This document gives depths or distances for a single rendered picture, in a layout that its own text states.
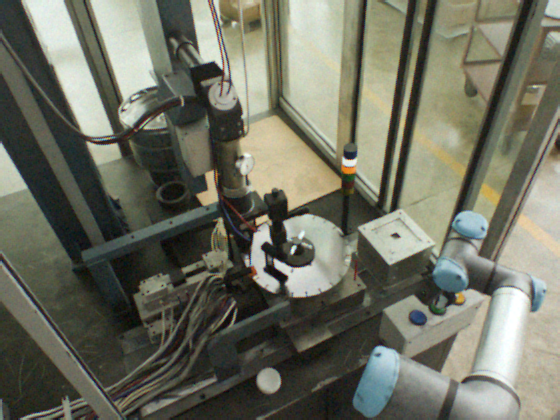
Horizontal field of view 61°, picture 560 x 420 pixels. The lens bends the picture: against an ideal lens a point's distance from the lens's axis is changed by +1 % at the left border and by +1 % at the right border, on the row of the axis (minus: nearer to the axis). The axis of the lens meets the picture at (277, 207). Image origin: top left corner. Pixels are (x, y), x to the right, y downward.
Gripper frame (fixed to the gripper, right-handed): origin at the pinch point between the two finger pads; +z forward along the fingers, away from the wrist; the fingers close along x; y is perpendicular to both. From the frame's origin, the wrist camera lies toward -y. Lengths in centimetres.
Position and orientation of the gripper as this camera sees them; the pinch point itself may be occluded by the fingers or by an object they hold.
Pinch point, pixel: (436, 305)
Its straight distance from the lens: 145.0
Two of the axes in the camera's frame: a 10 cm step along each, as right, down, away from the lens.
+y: 8.9, -3.6, 2.8
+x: -4.5, -6.3, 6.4
